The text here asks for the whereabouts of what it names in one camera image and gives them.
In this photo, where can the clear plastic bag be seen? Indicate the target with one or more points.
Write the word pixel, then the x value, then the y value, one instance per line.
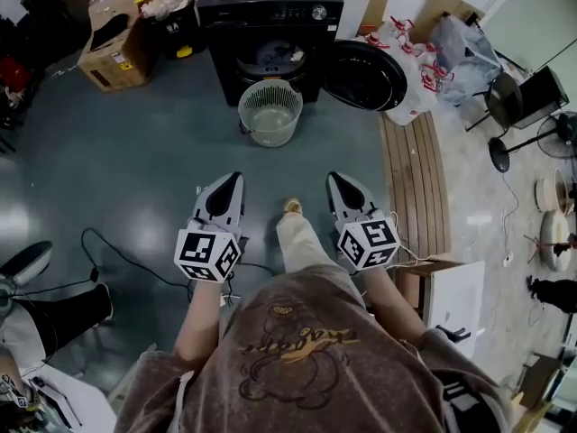
pixel 464 48

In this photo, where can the tan shoe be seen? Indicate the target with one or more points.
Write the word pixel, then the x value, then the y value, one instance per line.
pixel 293 205

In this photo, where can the person's brown printed shirt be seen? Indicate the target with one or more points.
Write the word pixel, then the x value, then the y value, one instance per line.
pixel 315 377

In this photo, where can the person's left forearm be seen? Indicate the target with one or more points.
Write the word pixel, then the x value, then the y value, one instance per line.
pixel 198 318

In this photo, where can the black cabinet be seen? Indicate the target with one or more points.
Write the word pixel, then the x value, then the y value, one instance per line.
pixel 541 97

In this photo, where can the pale green laundry basket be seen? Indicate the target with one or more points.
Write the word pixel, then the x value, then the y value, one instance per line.
pixel 270 124

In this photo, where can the black bin with yellow lid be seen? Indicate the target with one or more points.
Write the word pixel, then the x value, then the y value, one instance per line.
pixel 173 30

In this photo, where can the black washing machine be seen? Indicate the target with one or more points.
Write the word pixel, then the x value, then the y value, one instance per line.
pixel 270 21

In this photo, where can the person's beige trousers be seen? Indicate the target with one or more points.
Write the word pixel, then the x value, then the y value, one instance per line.
pixel 297 242

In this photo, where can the large brown cardboard box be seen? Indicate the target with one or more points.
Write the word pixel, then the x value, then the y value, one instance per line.
pixel 112 61

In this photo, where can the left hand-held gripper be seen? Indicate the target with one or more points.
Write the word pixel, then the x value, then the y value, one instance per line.
pixel 198 251

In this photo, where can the black equipment bundle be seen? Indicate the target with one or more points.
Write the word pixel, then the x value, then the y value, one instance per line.
pixel 554 293

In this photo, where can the black floor fan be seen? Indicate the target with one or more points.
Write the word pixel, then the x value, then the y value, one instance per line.
pixel 499 156

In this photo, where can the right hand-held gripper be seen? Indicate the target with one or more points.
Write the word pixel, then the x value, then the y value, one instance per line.
pixel 374 237

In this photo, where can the person's right forearm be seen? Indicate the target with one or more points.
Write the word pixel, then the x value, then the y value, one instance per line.
pixel 392 305

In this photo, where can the flat cardboard sheet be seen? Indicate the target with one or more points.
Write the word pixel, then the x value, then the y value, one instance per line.
pixel 437 7

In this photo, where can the round white floor device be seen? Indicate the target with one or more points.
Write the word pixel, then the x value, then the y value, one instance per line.
pixel 543 192
pixel 547 237

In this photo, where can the wooden slatted board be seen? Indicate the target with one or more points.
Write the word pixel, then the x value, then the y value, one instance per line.
pixel 419 187

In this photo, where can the black round chair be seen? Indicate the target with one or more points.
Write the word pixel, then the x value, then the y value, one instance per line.
pixel 507 102

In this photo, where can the white side table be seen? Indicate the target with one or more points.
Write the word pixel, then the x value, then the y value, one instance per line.
pixel 455 296

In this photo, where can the small brown cardboard box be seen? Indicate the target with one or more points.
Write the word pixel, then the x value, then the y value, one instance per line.
pixel 376 11

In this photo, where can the round black glass door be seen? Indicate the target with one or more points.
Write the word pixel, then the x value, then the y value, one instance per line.
pixel 365 77

